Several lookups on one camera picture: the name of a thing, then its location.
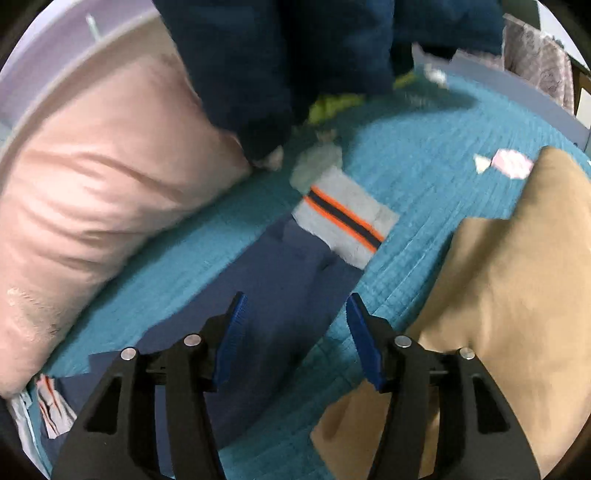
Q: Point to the white bed frame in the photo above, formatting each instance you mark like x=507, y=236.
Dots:
x=60, y=34

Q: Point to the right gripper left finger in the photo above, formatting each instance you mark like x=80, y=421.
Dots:
x=114, y=435

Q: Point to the navy grey polo shirt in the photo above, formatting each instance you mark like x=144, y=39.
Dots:
x=295, y=267

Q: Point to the dark navy fleece garment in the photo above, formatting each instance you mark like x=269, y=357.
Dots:
x=259, y=66

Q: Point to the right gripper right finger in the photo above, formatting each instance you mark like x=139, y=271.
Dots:
x=479, y=436

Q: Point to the tan folded garment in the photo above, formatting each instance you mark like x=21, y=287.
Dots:
x=517, y=292

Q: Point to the pink pillow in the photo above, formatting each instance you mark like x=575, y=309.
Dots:
x=114, y=151

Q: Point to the teal quilted bedspread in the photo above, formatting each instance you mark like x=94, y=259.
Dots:
x=413, y=151

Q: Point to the yellow green cloth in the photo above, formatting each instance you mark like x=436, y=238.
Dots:
x=329, y=107

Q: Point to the grey patterned hanging cloth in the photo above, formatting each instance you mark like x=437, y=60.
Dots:
x=539, y=60

